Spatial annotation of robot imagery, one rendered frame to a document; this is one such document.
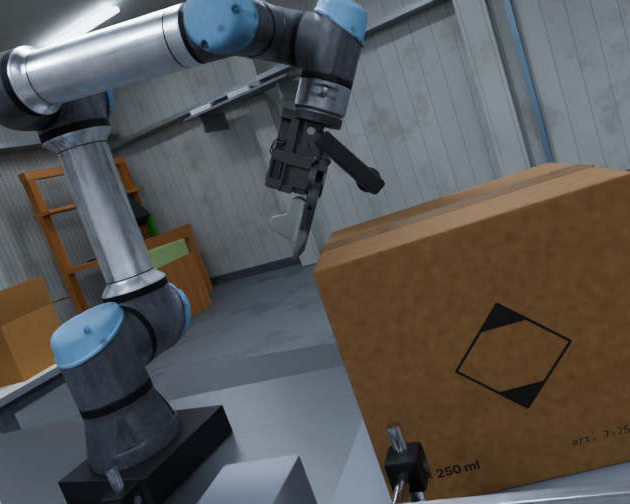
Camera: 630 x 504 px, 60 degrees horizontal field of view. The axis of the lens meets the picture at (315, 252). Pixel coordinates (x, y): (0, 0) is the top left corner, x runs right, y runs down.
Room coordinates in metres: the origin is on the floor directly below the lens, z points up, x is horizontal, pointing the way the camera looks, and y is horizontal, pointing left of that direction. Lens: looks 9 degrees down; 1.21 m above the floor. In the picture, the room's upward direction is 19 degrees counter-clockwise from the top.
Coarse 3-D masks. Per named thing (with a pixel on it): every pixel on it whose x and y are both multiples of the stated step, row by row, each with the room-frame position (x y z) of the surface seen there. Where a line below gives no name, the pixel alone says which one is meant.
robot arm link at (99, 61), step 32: (192, 0) 0.66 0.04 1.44; (224, 0) 0.65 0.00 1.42; (256, 0) 0.72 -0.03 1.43; (96, 32) 0.75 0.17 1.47; (128, 32) 0.72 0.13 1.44; (160, 32) 0.71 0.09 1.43; (192, 32) 0.67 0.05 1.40; (224, 32) 0.66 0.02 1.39; (256, 32) 0.70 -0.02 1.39; (0, 64) 0.79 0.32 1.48; (32, 64) 0.78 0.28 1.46; (64, 64) 0.76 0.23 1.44; (96, 64) 0.74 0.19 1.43; (128, 64) 0.73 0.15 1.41; (160, 64) 0.73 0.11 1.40; (192, 64) 0.73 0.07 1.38; (0, 96) 0.79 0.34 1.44; (32, 96) 0.79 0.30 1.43; (64, 96) 0.79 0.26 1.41; (32, 128) 0.88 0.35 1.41
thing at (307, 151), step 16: (288, 112) 0.79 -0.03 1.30; (304, 112) 0.77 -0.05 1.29; (288, 128) 0.80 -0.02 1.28; (304, 128) 0.79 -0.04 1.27; (320, 128) 0.79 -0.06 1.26; (336, 128) 0.80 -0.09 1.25; (272, 144) 0.79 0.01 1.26; (288, 144) 0.79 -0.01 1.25; (304, 144) 0.79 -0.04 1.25; (272, 160) 0.77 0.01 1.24; (288, 160) 0.77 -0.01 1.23; (304, 160) 0.77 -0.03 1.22; (320, 160) 0.77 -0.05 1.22; (272, 176) 0.77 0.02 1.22; (288, 176) 0.77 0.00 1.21; (304, 176) 0.77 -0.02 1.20; (288, 192) 0.77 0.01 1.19; (304, 192) 0.78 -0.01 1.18; (320, 192) 0.77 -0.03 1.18
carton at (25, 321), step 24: (24, 288) 2.29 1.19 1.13; (0, 312) 2.16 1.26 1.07; (24, 312) 2.26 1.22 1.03; (48, 312) 2.37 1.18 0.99; (0, 336) 2.16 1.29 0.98; (24, 336) 2.22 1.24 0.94; (48, 336) 2.32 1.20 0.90; (0, 360) 2.18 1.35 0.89; (24, 360) 2.18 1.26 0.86; (48, 360) 2.28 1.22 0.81; (0, 384) 2.21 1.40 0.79
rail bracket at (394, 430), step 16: (400, 432) 0.41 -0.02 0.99; (400, 448) 0.41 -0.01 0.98; (416, 448) 0.42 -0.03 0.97; (384, 464) 0.41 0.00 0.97; (400, 464) 0.41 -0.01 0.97; (416, 464) 0.40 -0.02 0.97; (400, 480) 0.40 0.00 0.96; (416, 480) 0.40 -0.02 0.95; (400, 496) 0.38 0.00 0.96; (416, 496) 0.41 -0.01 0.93
